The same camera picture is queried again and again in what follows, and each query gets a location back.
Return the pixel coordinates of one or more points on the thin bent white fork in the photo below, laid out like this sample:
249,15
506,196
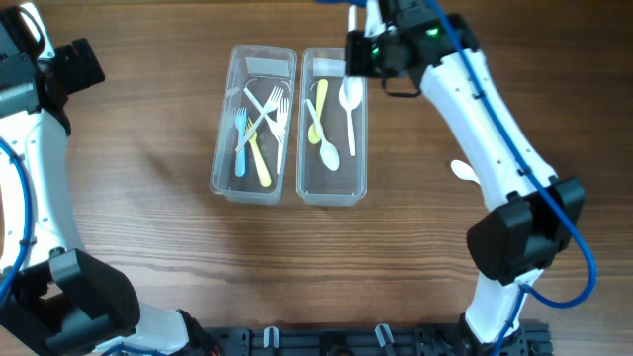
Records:
276,128

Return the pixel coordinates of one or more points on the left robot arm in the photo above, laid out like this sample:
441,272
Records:
56,297

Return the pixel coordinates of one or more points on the right clear plastic container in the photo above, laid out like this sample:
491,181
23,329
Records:
315,183

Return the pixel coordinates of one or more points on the yellow plastic fork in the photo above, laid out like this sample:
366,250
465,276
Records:
260,165

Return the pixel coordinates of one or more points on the yellow plastic spoon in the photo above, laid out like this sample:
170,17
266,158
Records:
321,93

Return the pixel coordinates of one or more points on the slim white fork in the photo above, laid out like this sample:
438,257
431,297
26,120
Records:
270,106

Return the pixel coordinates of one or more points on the white fork thick handle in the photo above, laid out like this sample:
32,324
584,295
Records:
240,159

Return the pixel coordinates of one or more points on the white spoon diagonal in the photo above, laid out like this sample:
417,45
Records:
350,96

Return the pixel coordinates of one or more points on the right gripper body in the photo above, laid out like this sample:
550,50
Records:
357,54

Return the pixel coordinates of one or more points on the cream spoon near gripper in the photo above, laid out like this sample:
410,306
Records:
464,171

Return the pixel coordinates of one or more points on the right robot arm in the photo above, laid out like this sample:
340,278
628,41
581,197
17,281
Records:
532,212

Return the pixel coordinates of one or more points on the left clear plastic container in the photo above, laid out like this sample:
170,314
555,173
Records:
260,69

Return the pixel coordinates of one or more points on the clear plastic container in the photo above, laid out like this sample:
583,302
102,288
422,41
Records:
260,69
315,183

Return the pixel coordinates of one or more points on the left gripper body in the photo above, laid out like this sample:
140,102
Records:
79,63

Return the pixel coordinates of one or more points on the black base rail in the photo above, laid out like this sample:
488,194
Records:
382,339

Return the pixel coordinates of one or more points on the white spoon thin handle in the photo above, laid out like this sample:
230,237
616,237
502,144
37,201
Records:
328,152

